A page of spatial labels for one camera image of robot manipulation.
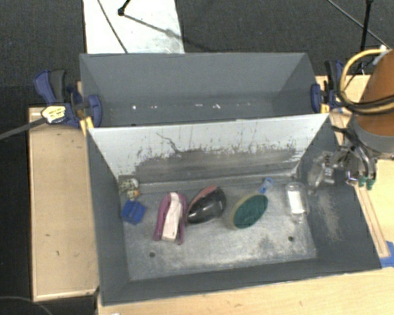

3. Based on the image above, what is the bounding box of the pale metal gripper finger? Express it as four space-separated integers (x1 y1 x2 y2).
311 150 338 171
305 164 336 195

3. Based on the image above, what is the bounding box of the clear glass jar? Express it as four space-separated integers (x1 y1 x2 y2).
283 181 312 226

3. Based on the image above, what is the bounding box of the clear plastic bottle blue cap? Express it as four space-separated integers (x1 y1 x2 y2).
257 177 275 195

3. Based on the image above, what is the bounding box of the green and yellow round sponge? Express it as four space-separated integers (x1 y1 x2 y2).
226 192 272 231

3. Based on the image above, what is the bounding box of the black and red computer mouse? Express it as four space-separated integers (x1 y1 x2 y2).
184 183 229 226

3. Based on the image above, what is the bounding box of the grey metal bin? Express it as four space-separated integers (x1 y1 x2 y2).
78 35 384 307

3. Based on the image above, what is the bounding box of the purple and white stapler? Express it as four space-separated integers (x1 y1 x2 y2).
149 191 191 247

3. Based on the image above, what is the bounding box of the blue ribbed block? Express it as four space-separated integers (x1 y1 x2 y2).
119 199 149 227

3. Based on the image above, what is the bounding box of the small pale toy figure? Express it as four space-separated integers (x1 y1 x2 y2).
118 176 142 201

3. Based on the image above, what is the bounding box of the pale wood board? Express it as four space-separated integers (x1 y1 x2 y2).
20 103 102 303

